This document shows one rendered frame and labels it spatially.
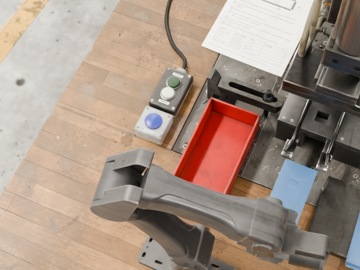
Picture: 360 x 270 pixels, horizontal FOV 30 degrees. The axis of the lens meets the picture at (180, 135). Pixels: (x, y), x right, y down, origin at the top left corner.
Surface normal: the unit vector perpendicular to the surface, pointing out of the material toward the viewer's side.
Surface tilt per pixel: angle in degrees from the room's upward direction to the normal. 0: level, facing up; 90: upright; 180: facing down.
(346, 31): 90
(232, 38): 1
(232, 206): 18
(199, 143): 0
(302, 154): 0
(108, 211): 90
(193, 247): 61
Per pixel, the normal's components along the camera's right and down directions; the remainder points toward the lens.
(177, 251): -0.29, 0.76
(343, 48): -0.72, 0.62
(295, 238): -0.11, -0.47
